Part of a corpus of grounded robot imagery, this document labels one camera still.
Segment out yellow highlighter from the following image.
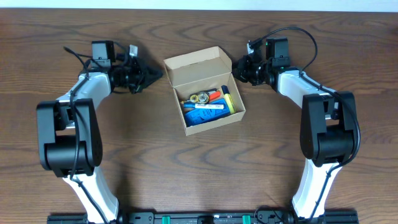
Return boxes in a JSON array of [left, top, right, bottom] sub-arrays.
[[221, 85, 236, 114]]

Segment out red lighter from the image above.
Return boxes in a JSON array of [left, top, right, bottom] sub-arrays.
[[208, 89, 221, 101]]

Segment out brown cardboard box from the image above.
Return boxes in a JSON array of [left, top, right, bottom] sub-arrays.
[[164, 46, 246, 136]]

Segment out correction tape dispenser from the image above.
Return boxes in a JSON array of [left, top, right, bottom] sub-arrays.
[[181, 91, 210, 104]]

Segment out blue marker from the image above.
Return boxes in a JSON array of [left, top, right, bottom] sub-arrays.
[[183, 103, 224, 110]]

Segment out blue plastic holder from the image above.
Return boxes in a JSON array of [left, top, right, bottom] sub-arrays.
[[184, 99, 231, 127]]

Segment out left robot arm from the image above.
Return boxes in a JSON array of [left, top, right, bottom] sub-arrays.
[[36, 40, 162, 223]]

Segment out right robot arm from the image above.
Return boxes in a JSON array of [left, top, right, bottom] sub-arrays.
[[232, 37, 360, 223]]

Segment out left black cable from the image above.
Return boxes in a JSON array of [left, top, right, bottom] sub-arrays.
[[63, 42, 137, 224]]

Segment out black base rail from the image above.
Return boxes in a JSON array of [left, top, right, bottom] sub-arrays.
[[46, 210, 360, 224]]

